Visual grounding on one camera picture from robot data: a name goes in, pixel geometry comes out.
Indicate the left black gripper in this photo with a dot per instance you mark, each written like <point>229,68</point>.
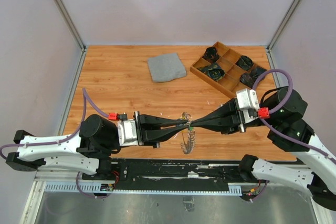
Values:
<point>149,131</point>

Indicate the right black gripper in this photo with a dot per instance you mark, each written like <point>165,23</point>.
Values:
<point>231,120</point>

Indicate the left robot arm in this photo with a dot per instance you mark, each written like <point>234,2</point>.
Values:
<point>89,150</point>

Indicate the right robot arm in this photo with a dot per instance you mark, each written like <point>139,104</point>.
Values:
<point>289,132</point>

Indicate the wooden compartment tray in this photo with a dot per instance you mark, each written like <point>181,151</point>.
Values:
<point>228,57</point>

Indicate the rolled dark tie lower right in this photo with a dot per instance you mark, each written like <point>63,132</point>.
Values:
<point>249,78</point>

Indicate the rolled dark tie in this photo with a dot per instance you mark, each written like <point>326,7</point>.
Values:
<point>249,78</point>
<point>213,71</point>
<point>245,63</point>
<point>211,54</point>

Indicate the rolled dark tie centre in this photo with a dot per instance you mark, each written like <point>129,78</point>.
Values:
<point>213,71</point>

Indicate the folded grey cloth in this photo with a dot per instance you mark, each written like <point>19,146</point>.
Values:
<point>166,68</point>

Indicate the rolled dark tie top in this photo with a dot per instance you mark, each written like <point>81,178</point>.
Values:
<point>211,54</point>

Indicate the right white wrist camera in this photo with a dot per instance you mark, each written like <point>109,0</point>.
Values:
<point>248,104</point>

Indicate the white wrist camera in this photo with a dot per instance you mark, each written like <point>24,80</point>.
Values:
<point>127,133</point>
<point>248,104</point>

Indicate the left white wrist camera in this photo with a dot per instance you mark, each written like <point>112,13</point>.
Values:
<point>127,133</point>

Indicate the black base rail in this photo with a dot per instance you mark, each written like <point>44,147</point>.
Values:
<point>170,175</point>

